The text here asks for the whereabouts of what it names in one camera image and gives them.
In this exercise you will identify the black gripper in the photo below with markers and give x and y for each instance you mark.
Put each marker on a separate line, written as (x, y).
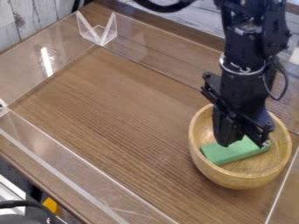
(237, 96)

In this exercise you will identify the green rectangular block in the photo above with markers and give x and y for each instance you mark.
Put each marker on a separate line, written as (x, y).
(241, 149)

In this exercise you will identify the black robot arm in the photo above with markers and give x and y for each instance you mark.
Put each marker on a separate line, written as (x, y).
(255, 37)

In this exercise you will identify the brown wooden bowl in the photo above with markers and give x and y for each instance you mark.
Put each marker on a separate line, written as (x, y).
(249, 172)

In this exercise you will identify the yellow tag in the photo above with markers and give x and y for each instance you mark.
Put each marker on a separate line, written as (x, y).
(49, 203)

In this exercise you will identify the clear acrylic front wall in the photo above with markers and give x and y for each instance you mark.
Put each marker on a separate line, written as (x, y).
(85, 190)

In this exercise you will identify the clear acrylic corner bracket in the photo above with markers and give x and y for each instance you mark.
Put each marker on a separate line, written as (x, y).
(100, 35)

